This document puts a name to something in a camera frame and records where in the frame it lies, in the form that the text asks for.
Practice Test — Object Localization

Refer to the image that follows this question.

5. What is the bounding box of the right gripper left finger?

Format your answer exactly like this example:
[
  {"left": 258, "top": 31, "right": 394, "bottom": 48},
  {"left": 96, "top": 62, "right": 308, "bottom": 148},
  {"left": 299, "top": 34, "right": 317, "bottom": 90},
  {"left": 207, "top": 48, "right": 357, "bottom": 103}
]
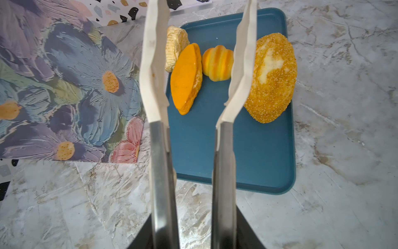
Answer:
[{"left": 140, "top": 1, "right": 180, "bottom": 249}]

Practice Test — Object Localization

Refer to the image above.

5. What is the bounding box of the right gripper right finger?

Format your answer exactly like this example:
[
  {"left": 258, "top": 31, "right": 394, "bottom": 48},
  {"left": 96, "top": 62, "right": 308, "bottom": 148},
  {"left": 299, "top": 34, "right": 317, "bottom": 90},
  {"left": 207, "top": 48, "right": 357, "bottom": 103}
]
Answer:
[{"left": 211, "top": 1, "right": 257, "bottom": 249}]

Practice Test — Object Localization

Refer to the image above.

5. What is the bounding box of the small ridged bun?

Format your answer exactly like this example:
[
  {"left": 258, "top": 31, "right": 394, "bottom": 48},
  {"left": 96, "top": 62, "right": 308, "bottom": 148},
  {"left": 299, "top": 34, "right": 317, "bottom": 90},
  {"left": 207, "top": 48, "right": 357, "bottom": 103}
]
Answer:
[{"left": 202, "top": 45, "right": 234, "bottom": 82}]

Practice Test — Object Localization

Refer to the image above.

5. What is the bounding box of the large round bread loaf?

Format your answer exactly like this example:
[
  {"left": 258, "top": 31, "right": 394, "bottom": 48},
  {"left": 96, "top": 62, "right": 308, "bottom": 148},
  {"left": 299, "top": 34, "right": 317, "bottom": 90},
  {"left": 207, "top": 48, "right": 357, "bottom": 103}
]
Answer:
[{"left": 244, "top": 33, "right": 297, "bottom": 123}]

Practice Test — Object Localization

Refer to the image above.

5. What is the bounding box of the orange oval bread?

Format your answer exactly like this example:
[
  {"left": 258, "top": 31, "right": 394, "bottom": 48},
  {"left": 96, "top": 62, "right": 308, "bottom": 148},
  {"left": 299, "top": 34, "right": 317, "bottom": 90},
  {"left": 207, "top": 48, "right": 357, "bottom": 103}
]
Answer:
[{"left": 170, "top": 43, "right": 203, "bottom": 115}]

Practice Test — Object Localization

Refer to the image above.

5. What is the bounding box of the floral paper bag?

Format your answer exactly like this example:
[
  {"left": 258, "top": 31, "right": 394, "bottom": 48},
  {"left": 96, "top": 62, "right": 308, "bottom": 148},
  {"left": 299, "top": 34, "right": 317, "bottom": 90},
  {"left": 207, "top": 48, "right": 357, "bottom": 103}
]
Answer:
[{"left": 1, "top": 1, "right": 145, "bottom": 164}]

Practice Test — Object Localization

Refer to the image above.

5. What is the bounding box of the small crusty bread piece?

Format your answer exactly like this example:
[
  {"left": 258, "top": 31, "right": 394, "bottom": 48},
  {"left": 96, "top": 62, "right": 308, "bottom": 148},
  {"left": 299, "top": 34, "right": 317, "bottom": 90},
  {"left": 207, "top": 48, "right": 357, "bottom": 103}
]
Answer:
[{"left": 165, "top": 26, "right": 190, "bottom": 73}]

